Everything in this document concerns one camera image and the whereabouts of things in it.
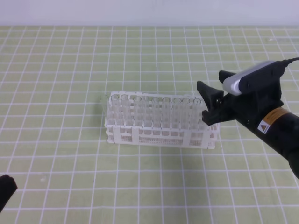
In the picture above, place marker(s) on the white plastic test tube rack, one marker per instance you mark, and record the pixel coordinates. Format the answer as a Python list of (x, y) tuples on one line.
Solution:
[(171, 122)]

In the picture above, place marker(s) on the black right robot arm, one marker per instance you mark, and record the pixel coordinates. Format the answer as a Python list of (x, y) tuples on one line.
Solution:
[(279, 129)]

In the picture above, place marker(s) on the green grid tablecloth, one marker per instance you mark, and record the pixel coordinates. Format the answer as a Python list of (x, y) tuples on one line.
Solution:
[(54, 144)]

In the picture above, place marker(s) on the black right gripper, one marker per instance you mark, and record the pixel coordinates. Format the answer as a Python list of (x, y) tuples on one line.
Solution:
[(248, 109)]

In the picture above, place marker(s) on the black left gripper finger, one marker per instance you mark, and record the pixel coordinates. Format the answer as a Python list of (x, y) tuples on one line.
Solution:
[(7, 188)]

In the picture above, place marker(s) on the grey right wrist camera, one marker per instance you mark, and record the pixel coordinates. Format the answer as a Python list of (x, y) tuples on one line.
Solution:
[(254, 78)]

